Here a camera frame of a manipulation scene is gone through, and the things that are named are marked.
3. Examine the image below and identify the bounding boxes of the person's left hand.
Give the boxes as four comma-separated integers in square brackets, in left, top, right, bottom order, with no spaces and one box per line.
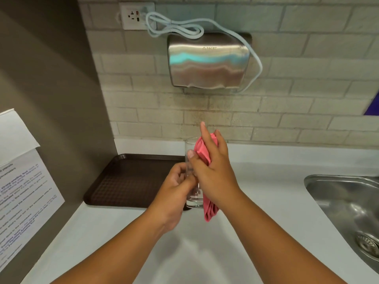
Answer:
[146,162,198,234]

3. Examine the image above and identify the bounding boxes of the blank white paper sheet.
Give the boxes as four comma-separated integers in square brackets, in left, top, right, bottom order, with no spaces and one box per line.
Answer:
[0,108,41,168]

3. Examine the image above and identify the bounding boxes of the dark brown plastic tray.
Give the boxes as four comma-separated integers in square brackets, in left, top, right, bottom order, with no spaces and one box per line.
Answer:
[83,153,192,211]

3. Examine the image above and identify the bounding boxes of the person's left forearm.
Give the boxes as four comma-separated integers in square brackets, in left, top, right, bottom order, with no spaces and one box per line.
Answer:
[50,208,178,284]

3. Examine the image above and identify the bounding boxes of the blue wall sign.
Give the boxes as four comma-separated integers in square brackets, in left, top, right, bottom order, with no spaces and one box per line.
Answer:
[364,91,379,116]

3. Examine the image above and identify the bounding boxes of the person's right hand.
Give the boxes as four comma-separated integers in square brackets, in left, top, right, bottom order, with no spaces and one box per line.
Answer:
[188,121,247,209]

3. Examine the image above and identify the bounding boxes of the stainless steel sink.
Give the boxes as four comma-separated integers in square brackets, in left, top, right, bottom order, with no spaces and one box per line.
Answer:
[304,174,379,267]

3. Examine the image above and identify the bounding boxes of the clear drinking glass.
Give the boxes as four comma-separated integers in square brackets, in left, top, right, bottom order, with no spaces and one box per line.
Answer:
[185,137,205,209]

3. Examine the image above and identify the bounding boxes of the metal sink drain strainer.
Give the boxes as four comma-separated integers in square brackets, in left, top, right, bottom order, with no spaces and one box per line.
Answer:
[355,230,379,259]

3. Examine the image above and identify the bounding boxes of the printed white paper notice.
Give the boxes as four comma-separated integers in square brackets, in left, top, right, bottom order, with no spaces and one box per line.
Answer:
[0,148,65,273]

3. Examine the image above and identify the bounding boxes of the stainless steel hand dryer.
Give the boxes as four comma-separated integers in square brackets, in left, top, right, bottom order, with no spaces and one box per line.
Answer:
[167,32,253,94]

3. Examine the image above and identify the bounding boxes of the white wall socket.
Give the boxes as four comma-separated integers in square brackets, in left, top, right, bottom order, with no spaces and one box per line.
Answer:
[119,2,156,30]

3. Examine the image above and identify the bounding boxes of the person's right forearm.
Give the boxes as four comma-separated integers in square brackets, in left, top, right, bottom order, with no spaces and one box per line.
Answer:
[220,189,347,284]

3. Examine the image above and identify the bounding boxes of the pink cleaning cloth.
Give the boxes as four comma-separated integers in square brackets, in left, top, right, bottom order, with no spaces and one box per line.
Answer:
[194,133,222,223]

